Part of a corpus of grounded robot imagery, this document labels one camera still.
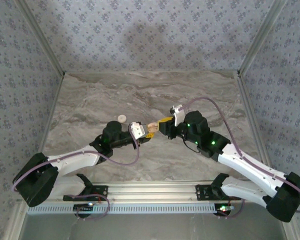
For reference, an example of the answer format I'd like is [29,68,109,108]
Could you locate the black left controller board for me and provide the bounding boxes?
[73,203,95,217]

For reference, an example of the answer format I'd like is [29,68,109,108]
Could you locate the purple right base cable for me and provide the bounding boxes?
[218,197,246,220]

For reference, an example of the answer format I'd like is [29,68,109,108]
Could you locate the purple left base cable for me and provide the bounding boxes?
[64,193,111,221]

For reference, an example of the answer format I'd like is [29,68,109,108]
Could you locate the aluminium corner post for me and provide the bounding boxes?
[16,0,66,76]
[236,0,289,77]

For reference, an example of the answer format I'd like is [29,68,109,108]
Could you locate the black controller board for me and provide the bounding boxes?
[214,204,235,216]
[73,203,95,217]

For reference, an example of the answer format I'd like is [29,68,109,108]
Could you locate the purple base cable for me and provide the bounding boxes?
[64,193,111,221]
[218,197,246,220]

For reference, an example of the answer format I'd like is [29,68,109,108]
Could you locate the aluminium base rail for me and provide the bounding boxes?
[17,181,290,203]

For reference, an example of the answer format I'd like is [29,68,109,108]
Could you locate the aluminium table side rail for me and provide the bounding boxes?
[236,71,277,182]

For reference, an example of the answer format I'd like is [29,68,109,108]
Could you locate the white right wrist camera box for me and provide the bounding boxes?
[169,104,186,127]

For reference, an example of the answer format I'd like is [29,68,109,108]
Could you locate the grey slotted cable duct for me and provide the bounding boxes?
[26,202,237,215]

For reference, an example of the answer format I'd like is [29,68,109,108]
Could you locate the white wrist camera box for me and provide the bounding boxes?
[128,121,146,140]
[169,104,186,127]

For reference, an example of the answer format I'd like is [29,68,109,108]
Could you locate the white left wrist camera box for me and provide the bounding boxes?
[128,121,146,140]

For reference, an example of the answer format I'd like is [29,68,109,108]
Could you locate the black right controller board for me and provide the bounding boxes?
[214,204,235,216]

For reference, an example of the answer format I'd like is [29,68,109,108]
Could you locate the wooden ring block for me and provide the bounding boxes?
[146,121,159,133]

